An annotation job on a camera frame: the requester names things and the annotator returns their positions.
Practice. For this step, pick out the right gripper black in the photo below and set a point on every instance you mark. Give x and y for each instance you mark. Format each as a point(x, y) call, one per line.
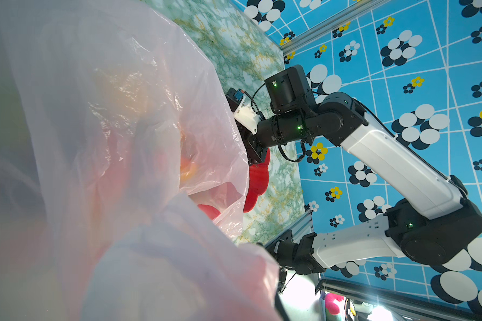
point(256, 153)

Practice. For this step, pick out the pink translucent plastic bag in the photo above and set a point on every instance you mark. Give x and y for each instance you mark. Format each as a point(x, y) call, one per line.
point(122, 172)

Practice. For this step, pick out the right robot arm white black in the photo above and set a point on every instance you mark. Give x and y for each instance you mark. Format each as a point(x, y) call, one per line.
point(307, 105)

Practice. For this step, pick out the red flower-shaped plate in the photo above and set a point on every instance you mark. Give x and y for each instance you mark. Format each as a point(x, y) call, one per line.
point(257, 180)

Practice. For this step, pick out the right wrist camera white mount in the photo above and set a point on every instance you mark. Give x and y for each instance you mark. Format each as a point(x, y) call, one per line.
point(244, 109)

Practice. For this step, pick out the right aluminium corner post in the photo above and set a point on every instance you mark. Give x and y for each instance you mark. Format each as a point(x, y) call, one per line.
point(325, 27)

